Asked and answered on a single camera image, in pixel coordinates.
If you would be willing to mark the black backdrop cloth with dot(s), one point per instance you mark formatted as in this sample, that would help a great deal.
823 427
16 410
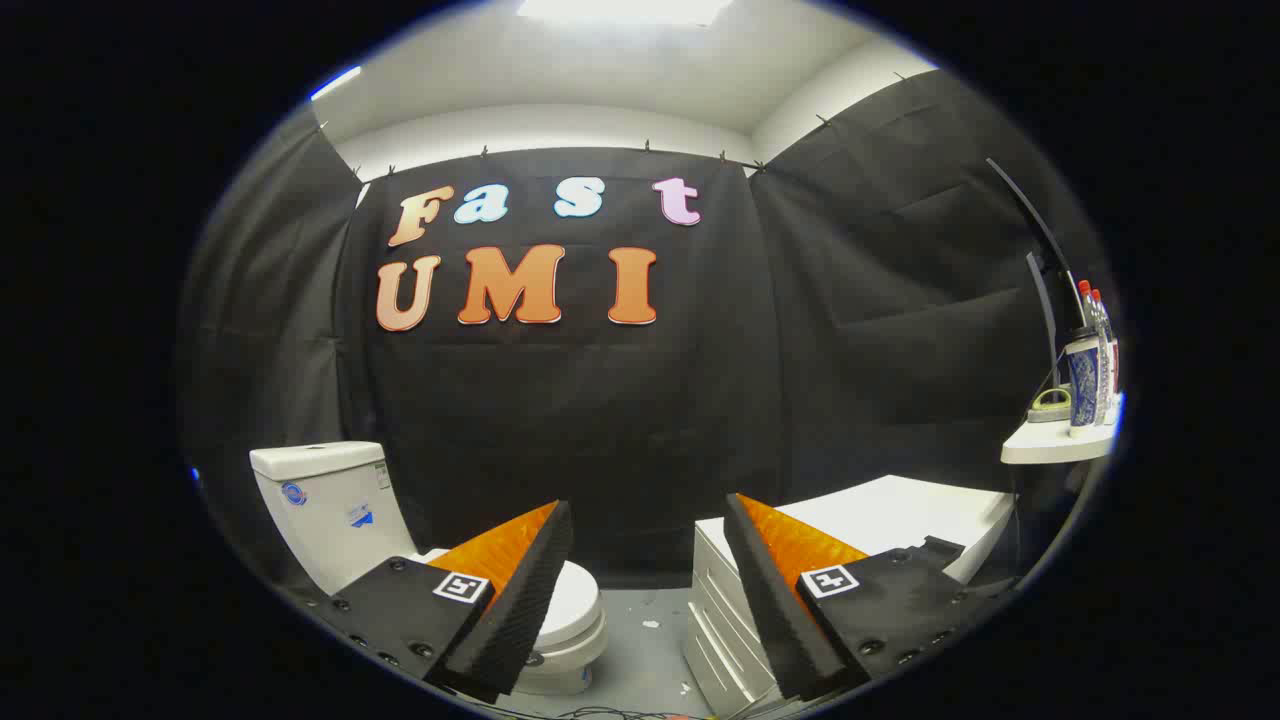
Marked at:
600 420

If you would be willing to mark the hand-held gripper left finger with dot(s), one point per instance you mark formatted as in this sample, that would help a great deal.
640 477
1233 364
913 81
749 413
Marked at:
520 600

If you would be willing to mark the blue patterned cup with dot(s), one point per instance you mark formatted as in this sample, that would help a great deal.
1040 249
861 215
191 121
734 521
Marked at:
1083 385

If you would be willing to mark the ceiling light panel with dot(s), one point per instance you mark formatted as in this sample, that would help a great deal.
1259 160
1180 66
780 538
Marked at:
620 10

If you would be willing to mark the white shelf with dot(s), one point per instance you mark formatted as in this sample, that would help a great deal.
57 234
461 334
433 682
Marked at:
1050 442

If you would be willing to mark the white toilet lid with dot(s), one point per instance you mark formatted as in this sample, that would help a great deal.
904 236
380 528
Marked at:
573 600

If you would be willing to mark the white drawer cabinet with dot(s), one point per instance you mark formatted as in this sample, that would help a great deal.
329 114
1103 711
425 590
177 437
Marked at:
900 510

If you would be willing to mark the ceiling light strip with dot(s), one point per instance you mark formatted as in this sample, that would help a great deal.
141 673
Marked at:
335 83

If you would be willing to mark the white toilet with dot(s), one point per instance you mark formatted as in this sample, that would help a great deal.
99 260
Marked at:
330 510

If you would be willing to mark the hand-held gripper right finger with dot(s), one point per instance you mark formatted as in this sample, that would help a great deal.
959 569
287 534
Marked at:
780 610

